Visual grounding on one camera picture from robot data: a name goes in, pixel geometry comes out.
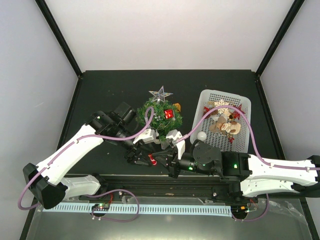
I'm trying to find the red santa ornament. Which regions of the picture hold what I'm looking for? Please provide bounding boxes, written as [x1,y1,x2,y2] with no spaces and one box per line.
[148,154,157,166]

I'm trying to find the white bulb string lights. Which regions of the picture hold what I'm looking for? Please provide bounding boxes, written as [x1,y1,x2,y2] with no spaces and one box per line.
[152,112,176,150]

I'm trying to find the small green christmas tree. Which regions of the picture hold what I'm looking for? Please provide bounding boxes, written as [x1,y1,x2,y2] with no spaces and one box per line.
[136,98,183,142]

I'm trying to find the red gift box ornament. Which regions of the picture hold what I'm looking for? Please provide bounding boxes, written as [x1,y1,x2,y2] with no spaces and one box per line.
[163,108,175,120]

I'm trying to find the gold gift box ornament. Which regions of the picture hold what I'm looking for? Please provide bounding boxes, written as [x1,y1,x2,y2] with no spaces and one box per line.
[173,103,181,112]

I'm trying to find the silver star tree topper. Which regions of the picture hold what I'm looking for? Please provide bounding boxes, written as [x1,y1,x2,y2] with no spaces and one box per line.
[149,86,173,104]

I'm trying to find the white perforated plastic basket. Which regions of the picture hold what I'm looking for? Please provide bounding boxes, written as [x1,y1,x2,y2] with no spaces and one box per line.
[189,89,251,153]

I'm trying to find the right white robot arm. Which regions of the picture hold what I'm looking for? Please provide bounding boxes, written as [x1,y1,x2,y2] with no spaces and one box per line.
[149,140,320,202]

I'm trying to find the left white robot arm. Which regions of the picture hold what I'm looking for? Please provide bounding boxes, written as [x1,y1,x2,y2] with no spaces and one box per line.
[23,102,154,209]

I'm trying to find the white ball ornament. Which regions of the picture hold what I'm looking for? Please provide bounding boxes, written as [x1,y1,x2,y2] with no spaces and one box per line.
[197,131,207,142]

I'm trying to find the right circuit board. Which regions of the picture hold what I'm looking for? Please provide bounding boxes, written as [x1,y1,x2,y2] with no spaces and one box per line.
[231,205,257,213]

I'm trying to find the gold snowflake ornament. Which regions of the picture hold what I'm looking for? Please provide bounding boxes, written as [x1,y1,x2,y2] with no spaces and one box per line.
[214,99,230,107]

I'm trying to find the red star ornament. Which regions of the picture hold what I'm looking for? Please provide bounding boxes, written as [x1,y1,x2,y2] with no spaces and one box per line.
[232,104,245,120]

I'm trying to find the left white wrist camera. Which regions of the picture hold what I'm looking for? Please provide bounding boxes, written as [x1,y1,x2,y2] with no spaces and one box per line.
[133,128,157,144]

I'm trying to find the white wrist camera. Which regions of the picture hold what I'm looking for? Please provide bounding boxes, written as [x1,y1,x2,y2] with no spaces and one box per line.
[133,128,157,144]
[166,129,186,160]

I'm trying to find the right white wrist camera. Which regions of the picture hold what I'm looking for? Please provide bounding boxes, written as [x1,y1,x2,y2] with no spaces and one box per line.
[166,129,186,160]

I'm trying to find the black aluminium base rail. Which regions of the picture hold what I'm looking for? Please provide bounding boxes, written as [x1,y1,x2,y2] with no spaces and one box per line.
[39,174,251,201]

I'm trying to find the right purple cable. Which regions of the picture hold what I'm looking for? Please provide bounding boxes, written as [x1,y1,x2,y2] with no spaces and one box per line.
[174,104,320,172]

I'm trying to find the purple cable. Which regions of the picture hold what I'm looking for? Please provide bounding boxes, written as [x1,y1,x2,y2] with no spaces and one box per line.
[17,106,155,211]
[174,104,320,172]

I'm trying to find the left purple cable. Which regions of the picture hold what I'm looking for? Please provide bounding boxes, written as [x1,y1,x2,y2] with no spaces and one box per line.
[17,106,155,211]

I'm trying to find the white slotted cable duct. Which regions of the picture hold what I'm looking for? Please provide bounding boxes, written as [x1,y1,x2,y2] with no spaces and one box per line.
[43,202,232,217]

